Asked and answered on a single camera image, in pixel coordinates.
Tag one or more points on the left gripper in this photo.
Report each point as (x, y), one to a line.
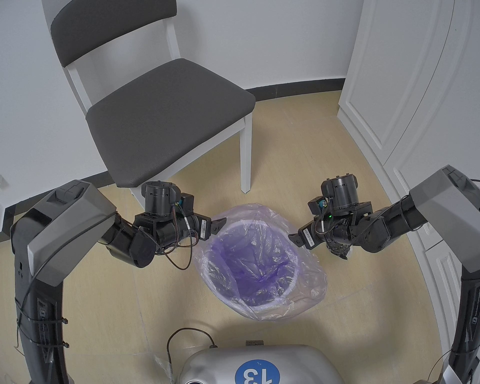
(195, 225)

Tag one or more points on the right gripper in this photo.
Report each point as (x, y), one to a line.
(317, 236)

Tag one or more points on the black plastic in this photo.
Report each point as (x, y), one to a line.
(339, 252)

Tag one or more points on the purple plastic bag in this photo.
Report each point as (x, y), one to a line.
(262, 262)

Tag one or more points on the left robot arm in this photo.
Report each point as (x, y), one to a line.
(67, 225)

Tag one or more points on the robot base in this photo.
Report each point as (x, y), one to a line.
(258, 365)

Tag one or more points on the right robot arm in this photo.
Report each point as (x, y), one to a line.
(442, 210)

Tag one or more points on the white trash bin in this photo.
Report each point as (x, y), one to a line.
(255, 305)

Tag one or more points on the white chair with grey seat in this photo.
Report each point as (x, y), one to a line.
(157, 123)

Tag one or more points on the white wardrobe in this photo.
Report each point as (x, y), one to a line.
(405, 75)

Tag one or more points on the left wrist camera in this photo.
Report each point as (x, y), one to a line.
(187, 202)

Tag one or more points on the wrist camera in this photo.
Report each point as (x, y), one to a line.
(317, 205)
(187, 202)

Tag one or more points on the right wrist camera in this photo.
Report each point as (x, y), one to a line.
(317, 205)

